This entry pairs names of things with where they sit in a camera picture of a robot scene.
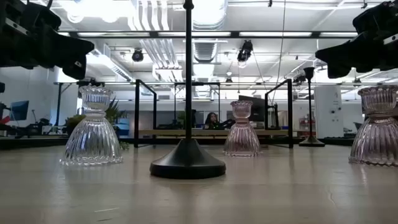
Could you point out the pink ribbed glass candle holder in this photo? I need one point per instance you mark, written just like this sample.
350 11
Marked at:
377 140
242 140

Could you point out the red object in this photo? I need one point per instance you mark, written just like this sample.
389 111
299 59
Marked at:
3 119

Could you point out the silver ventilation duct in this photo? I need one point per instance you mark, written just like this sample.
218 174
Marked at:
206 49

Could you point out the person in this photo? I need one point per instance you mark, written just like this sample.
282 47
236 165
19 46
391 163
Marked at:
211 119

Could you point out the black computer monitor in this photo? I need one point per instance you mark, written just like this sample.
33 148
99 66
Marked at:
258 109

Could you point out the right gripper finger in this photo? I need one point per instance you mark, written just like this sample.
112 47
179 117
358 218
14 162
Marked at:
339 46
339 58

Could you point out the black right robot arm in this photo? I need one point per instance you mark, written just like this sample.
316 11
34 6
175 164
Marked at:
392 12

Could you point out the black aluminium rig frame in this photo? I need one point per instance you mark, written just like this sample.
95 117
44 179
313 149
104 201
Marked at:
31 142

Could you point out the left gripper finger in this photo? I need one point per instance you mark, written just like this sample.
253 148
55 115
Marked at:
77 52
73 40

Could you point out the black overhead frame beam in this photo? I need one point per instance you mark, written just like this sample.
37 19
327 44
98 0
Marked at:
234 34

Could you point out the wooden shelf with black frame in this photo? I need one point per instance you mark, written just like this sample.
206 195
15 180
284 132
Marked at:
273 132

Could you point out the blue bin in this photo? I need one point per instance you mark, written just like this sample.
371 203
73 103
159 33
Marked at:
122 126

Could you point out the blue screen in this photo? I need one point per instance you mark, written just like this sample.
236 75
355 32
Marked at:
19 110

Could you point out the white cabinet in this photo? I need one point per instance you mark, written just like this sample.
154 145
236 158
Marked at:
329 112

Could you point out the black metal candlestick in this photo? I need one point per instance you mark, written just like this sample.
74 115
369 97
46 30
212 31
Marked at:
311 142
188 161

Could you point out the red storage shelf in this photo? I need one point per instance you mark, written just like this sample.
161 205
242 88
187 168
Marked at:
306 123

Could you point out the black ceiling spotlight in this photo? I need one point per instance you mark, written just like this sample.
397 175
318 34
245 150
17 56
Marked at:
245 51
137 55

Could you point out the black background robot arm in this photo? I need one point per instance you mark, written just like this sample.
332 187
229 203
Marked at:
37 126

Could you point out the clear ribbed glass candle holder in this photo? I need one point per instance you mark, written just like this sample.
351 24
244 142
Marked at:
91 140

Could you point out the black background rig frame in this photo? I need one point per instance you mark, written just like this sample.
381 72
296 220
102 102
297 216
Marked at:
59 102

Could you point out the green potted succulent plant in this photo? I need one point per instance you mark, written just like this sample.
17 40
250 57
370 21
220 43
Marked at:
116 113

